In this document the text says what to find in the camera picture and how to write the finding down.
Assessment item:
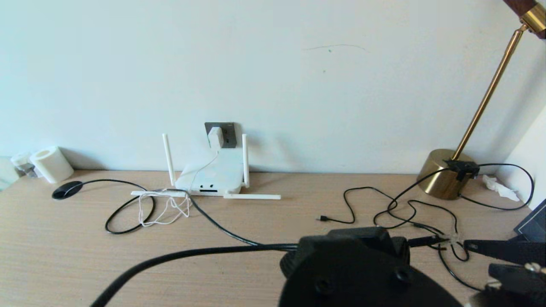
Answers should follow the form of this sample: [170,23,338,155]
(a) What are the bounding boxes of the white power adapter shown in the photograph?
[208,127,224,150]

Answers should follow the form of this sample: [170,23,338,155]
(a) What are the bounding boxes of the white adapter cable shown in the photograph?
[139,147,220,226]

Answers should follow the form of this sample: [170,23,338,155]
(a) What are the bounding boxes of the white wifi router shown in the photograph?
[131,133,282,200]

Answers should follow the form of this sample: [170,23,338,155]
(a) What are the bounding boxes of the crumpled white tissue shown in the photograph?
[481,175,519,202]

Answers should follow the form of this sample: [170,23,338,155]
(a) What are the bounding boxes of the brass desk lamp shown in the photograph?
[416,0,546,201]

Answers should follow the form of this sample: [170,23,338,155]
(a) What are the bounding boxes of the black oval desk grommet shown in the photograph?
[52,180,84,200]

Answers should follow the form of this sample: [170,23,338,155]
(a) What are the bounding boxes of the white paper roll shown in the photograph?
[30,146,75,184]

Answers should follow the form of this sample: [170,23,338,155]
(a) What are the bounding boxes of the small clear jar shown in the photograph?
[11,153,38,178]

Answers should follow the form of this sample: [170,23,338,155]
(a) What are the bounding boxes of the translucent plastic object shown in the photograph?
[0,157,20,190]

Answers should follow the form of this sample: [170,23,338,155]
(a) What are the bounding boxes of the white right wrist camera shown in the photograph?
[467,262,546,307]

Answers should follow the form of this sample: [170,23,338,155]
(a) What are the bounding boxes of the black lamp power cord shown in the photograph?
[375,164,534,291]

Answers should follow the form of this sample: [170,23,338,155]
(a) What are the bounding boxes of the black inline cord switch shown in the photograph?
[442,160,478,182]

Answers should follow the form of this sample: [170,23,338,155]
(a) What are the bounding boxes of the thin black usb cable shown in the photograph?
[316,187,470,261]

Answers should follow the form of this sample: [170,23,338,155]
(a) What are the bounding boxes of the grey wall socket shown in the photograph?
[204,122,236,148]

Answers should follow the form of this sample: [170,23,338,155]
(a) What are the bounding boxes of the black left camera cable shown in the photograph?
[90,243,299,307]

